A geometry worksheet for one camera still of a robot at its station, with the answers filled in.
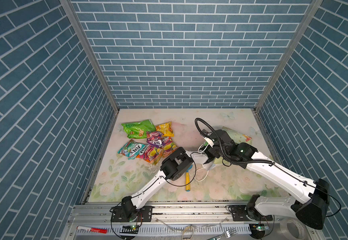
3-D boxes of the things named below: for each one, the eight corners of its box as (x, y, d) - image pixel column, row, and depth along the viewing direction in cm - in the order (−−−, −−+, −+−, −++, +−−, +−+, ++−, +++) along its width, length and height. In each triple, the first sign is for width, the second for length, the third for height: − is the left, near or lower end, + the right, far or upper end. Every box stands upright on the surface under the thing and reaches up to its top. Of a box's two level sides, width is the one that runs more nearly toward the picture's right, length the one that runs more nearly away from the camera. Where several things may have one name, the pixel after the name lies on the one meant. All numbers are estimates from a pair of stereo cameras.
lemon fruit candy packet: (137, 158, 95) (136, 155, 92) (146, 145, 101) (145, 141, 98) (158, 166, 91) (157, 163, 88) (166, 152, 98) (165, 149, 95)
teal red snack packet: (119, 154, 97) (117, 150, 93) (131, 141, 103) (129, 137, 100) (133, 162, 93) (131, 158, 89) (145, 148, 100) (144, 144, 96)
